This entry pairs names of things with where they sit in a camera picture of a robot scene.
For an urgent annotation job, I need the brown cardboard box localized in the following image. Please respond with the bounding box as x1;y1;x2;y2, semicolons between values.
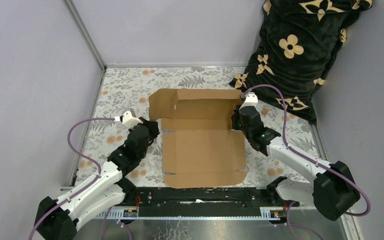
148;88;247;189

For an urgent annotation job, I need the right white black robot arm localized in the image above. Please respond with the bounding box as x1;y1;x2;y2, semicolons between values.
231;106;361;221

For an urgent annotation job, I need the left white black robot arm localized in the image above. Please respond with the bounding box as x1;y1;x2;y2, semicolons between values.
28;112;160;240

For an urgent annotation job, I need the black floral blanket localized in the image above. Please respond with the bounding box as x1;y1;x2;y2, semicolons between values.
229;0;373;125

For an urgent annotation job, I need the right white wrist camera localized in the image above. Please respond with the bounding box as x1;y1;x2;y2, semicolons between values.
240;92;259;109

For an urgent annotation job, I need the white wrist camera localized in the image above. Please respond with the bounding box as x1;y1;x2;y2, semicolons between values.
119;108;143;129
240;92;259;109

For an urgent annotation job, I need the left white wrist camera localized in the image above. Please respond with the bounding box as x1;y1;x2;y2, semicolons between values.
119;108;143;129

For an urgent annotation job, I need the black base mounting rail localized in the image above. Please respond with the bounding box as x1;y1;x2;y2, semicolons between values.
116;187;291;219

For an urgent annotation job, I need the aluminium frame rail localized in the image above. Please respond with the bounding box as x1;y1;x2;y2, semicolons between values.
56;186;354;220

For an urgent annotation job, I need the aluminium corner post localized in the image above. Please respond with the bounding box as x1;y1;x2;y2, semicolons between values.
62;0;107;71

